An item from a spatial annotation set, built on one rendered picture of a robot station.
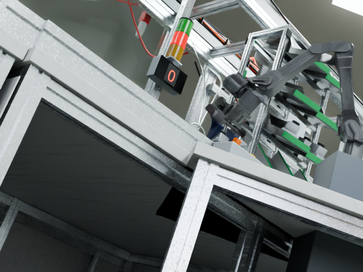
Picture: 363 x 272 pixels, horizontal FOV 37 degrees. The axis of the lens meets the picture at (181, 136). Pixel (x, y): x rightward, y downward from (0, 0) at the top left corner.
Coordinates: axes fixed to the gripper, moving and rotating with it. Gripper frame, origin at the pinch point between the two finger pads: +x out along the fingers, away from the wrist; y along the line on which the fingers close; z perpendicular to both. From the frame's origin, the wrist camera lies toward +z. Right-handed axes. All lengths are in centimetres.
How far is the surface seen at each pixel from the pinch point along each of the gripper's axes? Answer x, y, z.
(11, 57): 7, 77, -35
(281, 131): -13.6, -20.3, 1.7
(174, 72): -5.7, 18.4, 14.4
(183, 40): -14.8, 19.3, 21.4
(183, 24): -18.9, 20.8, 25.4
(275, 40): -38, -23, 41
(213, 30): -29, -66, 147
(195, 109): 12, -77, 123
